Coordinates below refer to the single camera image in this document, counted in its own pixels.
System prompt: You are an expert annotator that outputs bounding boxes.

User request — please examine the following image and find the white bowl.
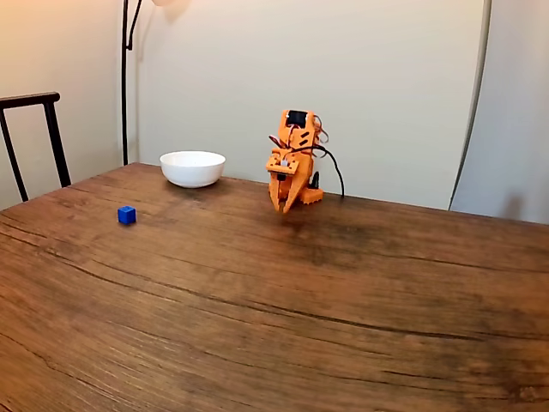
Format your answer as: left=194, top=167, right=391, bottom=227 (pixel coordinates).
left=160, top=149, right=226, bottom=189

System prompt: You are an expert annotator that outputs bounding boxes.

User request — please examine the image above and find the black floor lamp pole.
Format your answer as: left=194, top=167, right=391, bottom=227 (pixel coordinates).
left=120, top=0, right=144, bottom=167

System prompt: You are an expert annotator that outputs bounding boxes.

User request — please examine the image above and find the black chair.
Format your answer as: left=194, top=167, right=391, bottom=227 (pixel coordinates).
left=0, top=91, right=72, bottom=211

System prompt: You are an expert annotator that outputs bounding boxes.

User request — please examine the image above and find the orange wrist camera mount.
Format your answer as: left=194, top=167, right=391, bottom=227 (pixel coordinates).
left=264, top=154, right=300, bottom=181

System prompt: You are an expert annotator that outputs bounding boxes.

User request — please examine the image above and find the black cable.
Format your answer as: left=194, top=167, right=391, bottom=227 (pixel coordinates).
left=311, top=145, right=346, bottom=199

